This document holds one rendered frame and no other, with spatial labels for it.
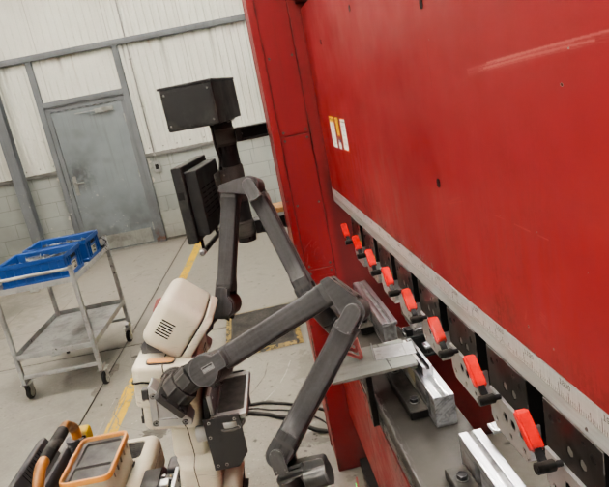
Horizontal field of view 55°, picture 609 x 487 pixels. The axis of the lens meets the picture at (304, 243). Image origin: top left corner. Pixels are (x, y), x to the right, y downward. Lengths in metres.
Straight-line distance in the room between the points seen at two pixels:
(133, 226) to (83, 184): 0.93
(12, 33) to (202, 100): 6.85
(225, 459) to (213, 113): 1.51
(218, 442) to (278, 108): 1.40
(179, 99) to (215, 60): 6.02
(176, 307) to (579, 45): 1.17
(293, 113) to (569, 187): 1.87
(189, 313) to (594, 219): 1.10
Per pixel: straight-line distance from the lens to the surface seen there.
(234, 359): 1.43
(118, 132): 8.91
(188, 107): 2.68
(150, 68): 8.82
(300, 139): 2.53
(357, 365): 1.86
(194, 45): 8.72
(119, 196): 9.03
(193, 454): 1.81
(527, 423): 0.99
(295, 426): 1.42
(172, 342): 1.61
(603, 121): 0.69
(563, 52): 0.74
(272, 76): 2.52
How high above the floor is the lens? 1.86
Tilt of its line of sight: 15 degrees down
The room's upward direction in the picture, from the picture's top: 11 degrees counter-clockwise
